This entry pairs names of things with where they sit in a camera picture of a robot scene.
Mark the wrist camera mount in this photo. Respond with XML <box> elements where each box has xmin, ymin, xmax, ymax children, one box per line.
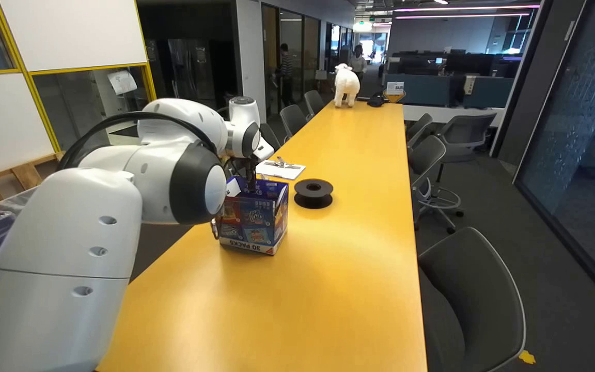
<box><xmin>253</xmin><ymin>131</ymin><xmax>277</xmax><ymax>161</ymax></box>

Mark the blue cardboard box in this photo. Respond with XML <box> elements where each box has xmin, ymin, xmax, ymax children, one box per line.
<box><xmin>211</xmin><ymin>174</ymin><xmax>291</xmax><ymax>259</ymax></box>

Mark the dark teal desk partition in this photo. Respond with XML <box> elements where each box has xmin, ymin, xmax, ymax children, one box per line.
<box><xmin>386</xmin><ymin>69</ymin><xmax>514</xmax><ymax>110</ymax></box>

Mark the wooden pallet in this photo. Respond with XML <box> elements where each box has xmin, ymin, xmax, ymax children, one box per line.
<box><xmin>0</xmin><ymin>153</ymin><xmax>63</xmax><ymax>212</ymax></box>

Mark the black tape roll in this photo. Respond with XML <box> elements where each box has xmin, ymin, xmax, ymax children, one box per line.
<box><xmin>291</xmin><ymin>178</ymin><xmax>334</xmax><ymax>210</ymax></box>

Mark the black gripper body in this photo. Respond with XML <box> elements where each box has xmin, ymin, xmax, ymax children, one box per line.
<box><xmin>234</xmin><ymin>156</ymin><xmax>264</xmax><ymax>185</ymax></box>

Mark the grey office chair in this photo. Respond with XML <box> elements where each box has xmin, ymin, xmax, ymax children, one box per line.
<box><xmin>417</xmin><ymin>225</ymin><xmax>530</xmax><ymax>372</ymax></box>
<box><xmin>258</xmin><ymin>122</ymin><xmax>283</xmax><ymax>165</ymax></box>
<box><xmin>441</xmin><ymin>111</ymin><xmax>500</xmax><ymax>161</ymax></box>
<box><xmin>405</xmin><ymin>111</ymin><xmax>434</xmax><ymax>149</ymax></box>
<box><xmin>410</xmin><ymin>132</ymin><xmax>466</xmax><ymax>234</ymax></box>
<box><xmin>301</xmin><ymin>89</ymin><xmax>327</xmax><ymax>118</ymax></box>
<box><xmin>280</xmin><ymin>103</ymin><xmax>311</xmax><ymax>139</ymax></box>

